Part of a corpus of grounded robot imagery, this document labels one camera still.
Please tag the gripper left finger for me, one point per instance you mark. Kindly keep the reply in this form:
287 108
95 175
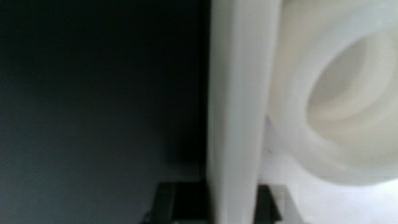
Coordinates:
181 204

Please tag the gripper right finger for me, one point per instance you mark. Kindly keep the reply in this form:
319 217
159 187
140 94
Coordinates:
268 214

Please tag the white square table top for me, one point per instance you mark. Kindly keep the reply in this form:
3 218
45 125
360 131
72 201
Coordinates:
303 110

